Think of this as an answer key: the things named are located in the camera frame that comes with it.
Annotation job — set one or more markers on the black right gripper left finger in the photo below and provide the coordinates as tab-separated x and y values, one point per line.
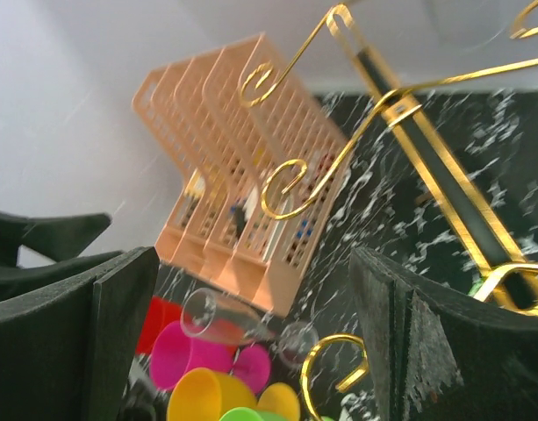
66	348

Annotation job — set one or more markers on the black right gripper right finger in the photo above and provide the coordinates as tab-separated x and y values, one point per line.
437	354

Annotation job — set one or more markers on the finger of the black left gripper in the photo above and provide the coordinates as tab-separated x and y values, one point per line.
57	238
18	281

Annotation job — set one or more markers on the red wine glass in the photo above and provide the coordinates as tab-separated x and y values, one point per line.
162	324

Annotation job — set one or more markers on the magenta wine glass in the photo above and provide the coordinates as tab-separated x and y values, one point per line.
174	354

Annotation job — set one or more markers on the yellow wine glass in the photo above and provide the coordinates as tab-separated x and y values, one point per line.
203	394

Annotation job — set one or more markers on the clear wine glass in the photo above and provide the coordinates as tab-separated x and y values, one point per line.
217	317

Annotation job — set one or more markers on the green wine glass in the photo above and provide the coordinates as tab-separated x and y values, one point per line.
247	414

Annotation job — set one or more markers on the pink plastic file organizer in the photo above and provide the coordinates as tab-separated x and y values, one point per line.
256	161

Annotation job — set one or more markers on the gold wire wine glass rack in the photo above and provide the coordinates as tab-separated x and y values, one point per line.
510	281

